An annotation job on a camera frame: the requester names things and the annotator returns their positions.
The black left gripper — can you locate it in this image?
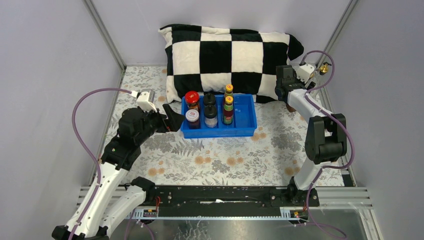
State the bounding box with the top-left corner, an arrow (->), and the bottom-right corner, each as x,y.
135,104 -> 186,146

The white lid sauce jar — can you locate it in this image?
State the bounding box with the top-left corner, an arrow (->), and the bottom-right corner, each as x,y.
185,109 -> 201,130

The red lid sauce jar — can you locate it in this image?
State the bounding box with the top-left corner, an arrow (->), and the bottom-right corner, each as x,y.
184,91 -> 201,112

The black cap shaker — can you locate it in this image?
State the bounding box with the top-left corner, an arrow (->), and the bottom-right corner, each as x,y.
202,92 -> 217,107
203,105 -> 218,128

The yellow cap sauce bottle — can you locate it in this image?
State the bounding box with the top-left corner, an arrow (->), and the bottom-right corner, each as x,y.
222,95 -> 234,125
224,84 -> 234,98

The blue plastic divided bin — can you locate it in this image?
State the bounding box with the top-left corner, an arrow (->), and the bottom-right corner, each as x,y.
181,94 -> 257,139

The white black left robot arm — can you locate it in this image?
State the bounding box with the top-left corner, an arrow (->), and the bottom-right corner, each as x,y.
51,104 -> 185,240

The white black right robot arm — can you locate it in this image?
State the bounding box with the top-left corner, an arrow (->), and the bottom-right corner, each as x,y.
275,65 -> 347,206

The black white checkered pillow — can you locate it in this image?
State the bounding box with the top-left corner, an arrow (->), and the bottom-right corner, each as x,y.
158,23 -> 305,103

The floral pattern table mat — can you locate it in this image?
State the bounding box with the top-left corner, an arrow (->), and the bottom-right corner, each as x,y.
92,65 -> 345,187

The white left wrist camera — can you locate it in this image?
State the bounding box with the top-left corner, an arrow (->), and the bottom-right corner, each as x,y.
130,88 -> 158,113

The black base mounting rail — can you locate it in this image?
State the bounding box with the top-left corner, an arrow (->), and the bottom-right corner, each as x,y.
141,185 -> 320,218

